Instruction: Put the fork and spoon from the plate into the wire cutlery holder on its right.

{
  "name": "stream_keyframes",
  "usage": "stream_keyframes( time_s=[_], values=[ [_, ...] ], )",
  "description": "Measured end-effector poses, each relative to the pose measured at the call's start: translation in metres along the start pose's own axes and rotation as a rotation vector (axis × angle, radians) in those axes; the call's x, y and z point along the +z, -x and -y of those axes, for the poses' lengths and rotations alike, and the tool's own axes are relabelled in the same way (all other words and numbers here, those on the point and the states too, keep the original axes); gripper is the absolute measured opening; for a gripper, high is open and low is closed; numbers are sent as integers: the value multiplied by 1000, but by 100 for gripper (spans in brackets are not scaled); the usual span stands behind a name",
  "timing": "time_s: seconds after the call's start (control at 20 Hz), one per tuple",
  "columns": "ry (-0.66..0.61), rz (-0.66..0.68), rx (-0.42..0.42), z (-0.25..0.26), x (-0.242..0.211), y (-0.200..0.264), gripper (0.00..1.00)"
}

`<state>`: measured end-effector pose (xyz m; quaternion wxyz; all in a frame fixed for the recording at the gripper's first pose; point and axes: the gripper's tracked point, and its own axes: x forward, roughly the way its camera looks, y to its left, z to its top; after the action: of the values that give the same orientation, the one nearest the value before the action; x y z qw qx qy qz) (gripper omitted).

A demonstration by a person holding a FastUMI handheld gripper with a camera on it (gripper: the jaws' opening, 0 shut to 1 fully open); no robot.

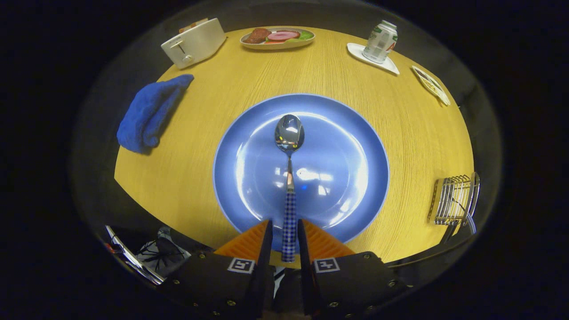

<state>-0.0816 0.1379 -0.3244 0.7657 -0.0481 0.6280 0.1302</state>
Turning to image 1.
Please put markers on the clear drink bottle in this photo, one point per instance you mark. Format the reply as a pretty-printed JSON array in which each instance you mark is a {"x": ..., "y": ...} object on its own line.
[{"x": 380, "y": 44}]

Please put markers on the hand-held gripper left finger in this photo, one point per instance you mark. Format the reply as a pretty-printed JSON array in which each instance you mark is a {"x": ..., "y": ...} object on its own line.
[{"x": 266, "y": 258}]

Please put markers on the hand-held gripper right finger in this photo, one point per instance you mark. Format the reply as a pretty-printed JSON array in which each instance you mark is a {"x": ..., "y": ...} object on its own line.
[{"x": 304, "y": 258}]

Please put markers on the pink ham slice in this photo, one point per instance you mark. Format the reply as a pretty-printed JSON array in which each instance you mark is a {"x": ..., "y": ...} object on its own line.
[{"x": 284, "y": 35}]

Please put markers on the blue folded cloth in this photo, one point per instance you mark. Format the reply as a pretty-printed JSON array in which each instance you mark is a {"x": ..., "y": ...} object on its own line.
[{"x": 146, "y": 115}]

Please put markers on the oval food plate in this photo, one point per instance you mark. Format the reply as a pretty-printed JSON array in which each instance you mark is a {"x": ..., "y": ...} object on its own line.
[{"x": 278, "y": 45}]

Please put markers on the white toaster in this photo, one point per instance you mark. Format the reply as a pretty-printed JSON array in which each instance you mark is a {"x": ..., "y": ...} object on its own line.
[{"x": 200, "y": 42}]

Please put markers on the brown toast slice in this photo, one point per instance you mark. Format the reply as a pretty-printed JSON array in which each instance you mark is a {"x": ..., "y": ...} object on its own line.
[{"x": 193, "y": 25}]

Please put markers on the green lettuce leaf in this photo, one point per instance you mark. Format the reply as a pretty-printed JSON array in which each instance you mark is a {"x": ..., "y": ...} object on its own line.
[{"x": 306, "y": 35}]

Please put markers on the brown meat piece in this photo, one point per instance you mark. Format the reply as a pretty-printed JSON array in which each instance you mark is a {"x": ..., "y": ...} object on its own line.
[{"x": 257, "y": 35}]

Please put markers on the white divided snack tray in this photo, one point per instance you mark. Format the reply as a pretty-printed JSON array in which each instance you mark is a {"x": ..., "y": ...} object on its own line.
[{"x": 431, "y": 84}]

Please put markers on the white square coaster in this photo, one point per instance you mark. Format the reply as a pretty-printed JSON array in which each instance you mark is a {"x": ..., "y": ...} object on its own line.
[{"x": 391, "y": 67}]

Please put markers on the blue round plate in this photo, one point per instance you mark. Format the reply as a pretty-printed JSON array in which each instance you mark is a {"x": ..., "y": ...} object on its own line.
[{"x": 338, "y": 178}]

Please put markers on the shiny chrome bar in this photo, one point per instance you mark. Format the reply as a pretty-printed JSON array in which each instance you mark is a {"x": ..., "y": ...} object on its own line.
[{"x": 133, "y": 260}]

